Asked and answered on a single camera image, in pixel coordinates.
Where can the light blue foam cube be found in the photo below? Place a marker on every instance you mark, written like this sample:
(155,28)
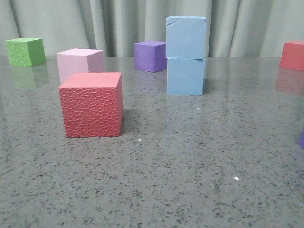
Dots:
(185,76)

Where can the red textured foam cube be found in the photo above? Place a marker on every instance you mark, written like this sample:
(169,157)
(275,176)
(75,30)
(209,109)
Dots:
(92,104)

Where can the pink foam cube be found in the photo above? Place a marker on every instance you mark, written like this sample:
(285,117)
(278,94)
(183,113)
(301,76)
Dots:
(78,61)

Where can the grey-green curtain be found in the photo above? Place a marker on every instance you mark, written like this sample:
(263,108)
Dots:
(235,28)

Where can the green foam cube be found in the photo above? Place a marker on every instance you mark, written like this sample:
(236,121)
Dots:
(25,51)

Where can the red foam cube far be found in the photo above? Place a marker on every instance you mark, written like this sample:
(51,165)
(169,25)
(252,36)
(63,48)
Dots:
(293,55)

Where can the purple foam cube near edge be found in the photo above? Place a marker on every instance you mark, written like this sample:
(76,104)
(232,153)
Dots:
(301,143)

